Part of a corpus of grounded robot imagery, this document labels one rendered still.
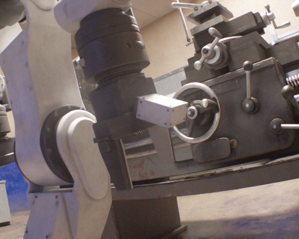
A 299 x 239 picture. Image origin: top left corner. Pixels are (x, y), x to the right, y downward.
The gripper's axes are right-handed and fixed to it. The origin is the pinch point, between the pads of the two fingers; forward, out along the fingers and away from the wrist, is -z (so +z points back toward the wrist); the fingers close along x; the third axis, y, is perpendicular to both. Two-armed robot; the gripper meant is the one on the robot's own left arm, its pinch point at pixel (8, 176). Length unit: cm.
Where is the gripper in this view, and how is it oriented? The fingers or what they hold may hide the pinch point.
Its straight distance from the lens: 71.2
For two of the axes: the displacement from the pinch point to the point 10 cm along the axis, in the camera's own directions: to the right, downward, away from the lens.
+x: 5.5, -1.5, 8.2
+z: -2.9, -9.6, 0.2
